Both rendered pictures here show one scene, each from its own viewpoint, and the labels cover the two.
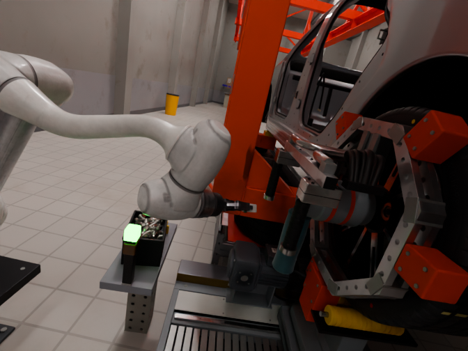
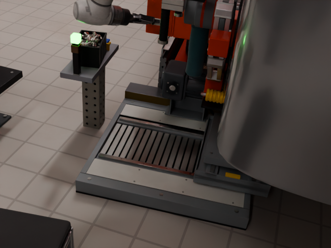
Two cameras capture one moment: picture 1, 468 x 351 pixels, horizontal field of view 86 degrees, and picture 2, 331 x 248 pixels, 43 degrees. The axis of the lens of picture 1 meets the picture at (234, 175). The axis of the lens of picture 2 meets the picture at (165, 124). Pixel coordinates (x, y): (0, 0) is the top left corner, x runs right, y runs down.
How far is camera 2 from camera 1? 126 cm
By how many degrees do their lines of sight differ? 21
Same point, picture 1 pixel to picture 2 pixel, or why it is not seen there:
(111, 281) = (66, 73)
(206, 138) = not seen: outside the picture
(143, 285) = (86, 76)
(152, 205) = (80, 14)
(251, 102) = not seen: outside the picture
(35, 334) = (24, 121)
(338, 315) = (210, 93)
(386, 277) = not seen: hidden behind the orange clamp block
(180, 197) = (95, 9)
